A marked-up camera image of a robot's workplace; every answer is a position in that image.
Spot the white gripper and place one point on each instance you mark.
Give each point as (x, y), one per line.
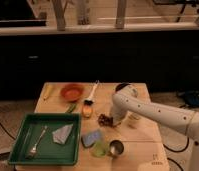
(118, 113)

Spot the dark red grapes bunch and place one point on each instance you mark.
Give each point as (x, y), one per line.
(104, 120)

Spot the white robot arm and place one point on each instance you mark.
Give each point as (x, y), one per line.
(183, 121)

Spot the black bowl with sponge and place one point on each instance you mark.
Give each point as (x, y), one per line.
(121, 86)

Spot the red bowl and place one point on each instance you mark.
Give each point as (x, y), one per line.
(72, 92)

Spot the small metal cup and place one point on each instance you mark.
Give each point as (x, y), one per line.
(116, 148)

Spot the orange toy carrot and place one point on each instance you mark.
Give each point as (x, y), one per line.
(87, 111)

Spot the green plastic cup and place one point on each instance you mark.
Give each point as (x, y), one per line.
(99, 149)

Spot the blue sponge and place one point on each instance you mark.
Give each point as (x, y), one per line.
(90, 138)

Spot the green pepper toy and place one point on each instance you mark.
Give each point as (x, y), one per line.
(71, 108)

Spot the grey folded cloth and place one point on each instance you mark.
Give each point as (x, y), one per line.
(61, 135)

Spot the green plastic tray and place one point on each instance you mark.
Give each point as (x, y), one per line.
(48, 152)

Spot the yellow banana toy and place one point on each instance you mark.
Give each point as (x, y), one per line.
(48, 91)

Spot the blue black bag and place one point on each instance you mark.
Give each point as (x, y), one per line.
(191, 99)

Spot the metal fork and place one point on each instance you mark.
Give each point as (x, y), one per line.
(33, 150)

